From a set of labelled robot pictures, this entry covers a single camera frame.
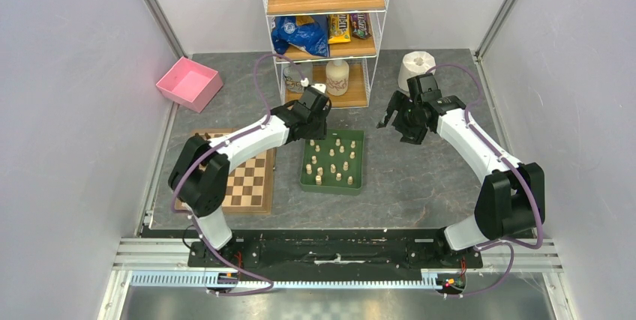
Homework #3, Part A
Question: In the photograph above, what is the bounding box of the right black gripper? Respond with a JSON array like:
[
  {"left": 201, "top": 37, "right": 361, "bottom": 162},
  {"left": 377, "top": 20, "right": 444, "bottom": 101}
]
[{"left": 377, "top": 89, "right": 428, "bottom": 145}]

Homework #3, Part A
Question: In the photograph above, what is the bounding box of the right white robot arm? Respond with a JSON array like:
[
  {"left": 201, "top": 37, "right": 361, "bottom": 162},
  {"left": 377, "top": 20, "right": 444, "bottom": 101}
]
[{"left": 377, "top": 73, "right": 545, "bottom": 267}]

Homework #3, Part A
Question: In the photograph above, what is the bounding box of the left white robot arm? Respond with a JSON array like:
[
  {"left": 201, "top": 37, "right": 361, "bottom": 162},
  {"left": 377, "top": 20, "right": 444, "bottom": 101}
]
[{"left": 168, "top": 84, "right": 331, "bottom": 267}]

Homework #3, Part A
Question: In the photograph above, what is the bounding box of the wooden chess board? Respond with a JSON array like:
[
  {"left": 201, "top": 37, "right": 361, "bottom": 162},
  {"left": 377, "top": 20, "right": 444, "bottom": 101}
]
[{"left": 174, "top": 129, "right": 278, "bottom": 217}]

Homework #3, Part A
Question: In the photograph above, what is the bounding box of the grey patterned mug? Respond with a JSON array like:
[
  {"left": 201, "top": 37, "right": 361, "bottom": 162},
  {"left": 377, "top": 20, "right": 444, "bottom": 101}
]
[{"left": 281, "top": 62, "right": 314, "bottom": 93}]

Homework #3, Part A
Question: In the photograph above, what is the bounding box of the white toilet paper roll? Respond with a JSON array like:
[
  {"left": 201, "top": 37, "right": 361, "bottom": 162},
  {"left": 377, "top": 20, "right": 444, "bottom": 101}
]
[{"left": 397, "top": 51, "right": 437, "bottom": 93}]

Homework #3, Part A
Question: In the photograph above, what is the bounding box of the white patterned bottle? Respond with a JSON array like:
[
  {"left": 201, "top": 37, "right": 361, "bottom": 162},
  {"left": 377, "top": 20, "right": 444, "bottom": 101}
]
[{"left": 325, "top": 59, "right": 350, "bottom": 96}]

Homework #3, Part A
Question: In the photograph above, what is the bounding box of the green metal tray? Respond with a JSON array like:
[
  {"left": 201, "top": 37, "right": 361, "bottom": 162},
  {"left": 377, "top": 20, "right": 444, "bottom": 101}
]
[{"left": 299, "top": 129, "right": 365, "bottom": 196}]

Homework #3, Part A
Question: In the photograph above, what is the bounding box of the blue snack bag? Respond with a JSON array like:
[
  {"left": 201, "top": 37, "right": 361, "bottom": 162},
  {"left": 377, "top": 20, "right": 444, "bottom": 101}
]
[{"left": 271, "top": 15, "right": 330, "bottom": 58}]

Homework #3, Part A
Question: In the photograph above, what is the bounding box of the brown candy bag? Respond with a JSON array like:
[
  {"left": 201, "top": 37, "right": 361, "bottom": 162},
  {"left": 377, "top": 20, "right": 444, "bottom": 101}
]
[{"left": 349, "top": 13, "right": 372, "bottom": 40}]

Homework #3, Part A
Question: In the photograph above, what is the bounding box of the yellow candy bag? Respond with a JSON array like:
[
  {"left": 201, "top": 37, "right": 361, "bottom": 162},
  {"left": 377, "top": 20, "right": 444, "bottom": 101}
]
[{"left": 328, "top": 13, "right": 352, "bottom": 45}]

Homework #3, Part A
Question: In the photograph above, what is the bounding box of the pink plastic bin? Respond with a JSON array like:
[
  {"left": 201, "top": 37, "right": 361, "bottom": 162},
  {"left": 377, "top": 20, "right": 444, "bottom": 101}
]
[{"left": 155, "top": 57, "right": 224, "bottom": 113}]

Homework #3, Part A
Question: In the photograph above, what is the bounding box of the white wire wooden shelf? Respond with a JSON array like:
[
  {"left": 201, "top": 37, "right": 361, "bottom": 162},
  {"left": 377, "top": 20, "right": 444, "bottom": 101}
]
[{"left": 262, "top": 0, "right": 390, "bottom": 109}]

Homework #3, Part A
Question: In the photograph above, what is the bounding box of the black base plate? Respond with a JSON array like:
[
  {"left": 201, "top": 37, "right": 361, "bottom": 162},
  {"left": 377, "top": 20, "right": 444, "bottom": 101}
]
[{"left": 218, "top": 229, "right": 483, "bottom": 269}]

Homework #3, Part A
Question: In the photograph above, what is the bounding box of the aluminium rail frame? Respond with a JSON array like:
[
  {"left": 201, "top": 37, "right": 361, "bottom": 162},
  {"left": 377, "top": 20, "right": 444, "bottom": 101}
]
[{"left": 97, "top": 211, "right": 578, "bottom": 320}]

